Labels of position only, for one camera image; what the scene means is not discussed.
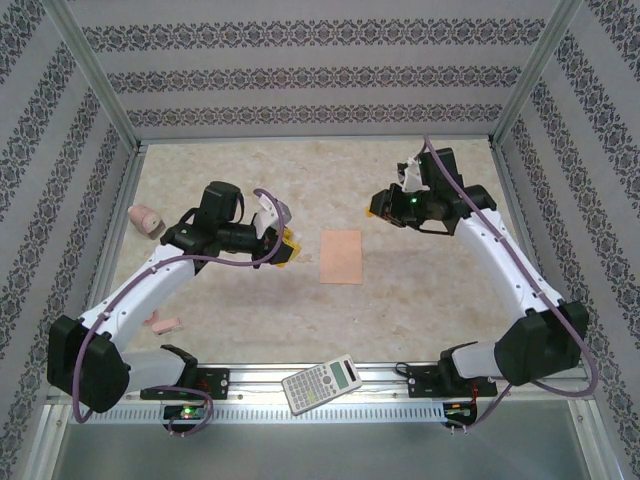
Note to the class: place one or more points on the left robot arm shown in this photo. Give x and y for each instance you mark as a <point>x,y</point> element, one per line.
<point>140,295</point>

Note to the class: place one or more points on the aluminium lower frame bar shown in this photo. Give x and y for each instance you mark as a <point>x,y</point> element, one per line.
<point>590,445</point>
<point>47,445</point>

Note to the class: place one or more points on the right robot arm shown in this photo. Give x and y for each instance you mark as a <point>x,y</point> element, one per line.
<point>505,265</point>

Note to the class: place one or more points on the grey metal panel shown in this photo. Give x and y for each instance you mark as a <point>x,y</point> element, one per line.
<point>320,450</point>

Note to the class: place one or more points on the pink envelope with cream flap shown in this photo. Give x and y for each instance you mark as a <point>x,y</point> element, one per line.
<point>340,257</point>

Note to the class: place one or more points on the pink eraser block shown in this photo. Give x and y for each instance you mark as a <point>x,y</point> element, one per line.
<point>169,326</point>

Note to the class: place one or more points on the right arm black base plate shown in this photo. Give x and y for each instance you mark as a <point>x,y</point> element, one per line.
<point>425,387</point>

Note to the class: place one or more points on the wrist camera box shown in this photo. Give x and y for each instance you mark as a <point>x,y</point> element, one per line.
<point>410,177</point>
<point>282,212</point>

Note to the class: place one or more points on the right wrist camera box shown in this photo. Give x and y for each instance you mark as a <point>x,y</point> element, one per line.
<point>410,177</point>

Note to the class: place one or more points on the grey scientific calculator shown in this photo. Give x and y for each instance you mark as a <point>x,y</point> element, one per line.
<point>320,382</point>

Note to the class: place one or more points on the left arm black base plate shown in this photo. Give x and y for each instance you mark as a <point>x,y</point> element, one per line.
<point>217,382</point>

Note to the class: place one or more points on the aluminium front rail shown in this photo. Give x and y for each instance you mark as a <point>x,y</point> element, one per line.
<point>260,372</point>

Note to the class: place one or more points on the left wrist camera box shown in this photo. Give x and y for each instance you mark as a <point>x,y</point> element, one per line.
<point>282,212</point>

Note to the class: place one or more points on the aluminium frame post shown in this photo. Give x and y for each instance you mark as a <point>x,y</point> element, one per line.
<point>95,75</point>
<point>535,70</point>

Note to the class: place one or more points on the aluminium side rail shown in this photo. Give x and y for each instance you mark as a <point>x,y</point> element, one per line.
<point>125,180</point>
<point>510,180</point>

